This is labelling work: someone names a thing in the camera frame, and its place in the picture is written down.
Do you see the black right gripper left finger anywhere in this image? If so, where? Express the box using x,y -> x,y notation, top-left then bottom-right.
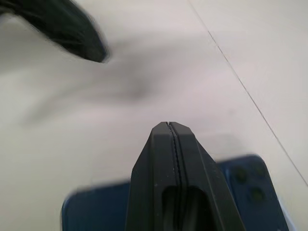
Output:
124,121 -> 181,231

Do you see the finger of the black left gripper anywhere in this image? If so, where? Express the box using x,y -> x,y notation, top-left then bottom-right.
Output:
0,0 -> 111,64

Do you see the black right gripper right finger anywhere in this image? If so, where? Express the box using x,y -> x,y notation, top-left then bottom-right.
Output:
168,122 -> 247,231

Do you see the blue smartphone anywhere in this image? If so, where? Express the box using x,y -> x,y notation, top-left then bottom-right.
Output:
61,154 -> 295,231

